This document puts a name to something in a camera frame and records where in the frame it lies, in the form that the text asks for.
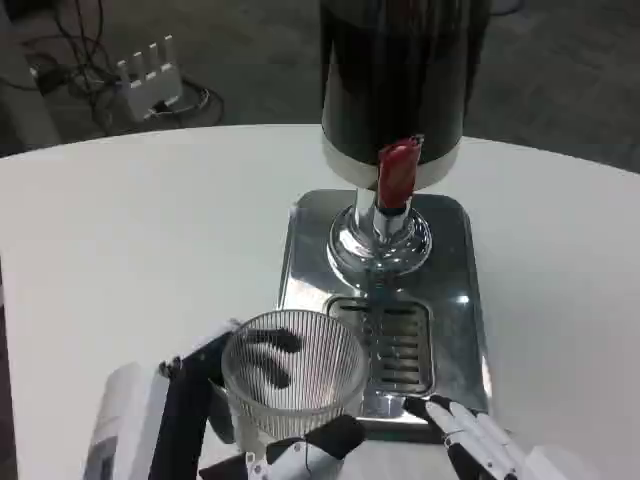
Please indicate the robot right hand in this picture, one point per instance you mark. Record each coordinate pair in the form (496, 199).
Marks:
(480, 440)

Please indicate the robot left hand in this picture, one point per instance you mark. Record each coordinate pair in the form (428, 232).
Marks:
(182, 400)

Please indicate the clear ribbed glass cup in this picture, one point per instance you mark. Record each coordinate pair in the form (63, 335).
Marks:
(295, 400)

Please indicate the slotted drip tray grid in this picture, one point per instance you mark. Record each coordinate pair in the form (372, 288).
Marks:
(402, 345)

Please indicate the steel drip tray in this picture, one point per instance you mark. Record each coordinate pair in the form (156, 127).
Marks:
(455, 280)

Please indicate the white router with antennas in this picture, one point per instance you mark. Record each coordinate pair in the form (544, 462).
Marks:
(150, 85)

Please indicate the black drink dispenser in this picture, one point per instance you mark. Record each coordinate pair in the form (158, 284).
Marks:
(390, 75)

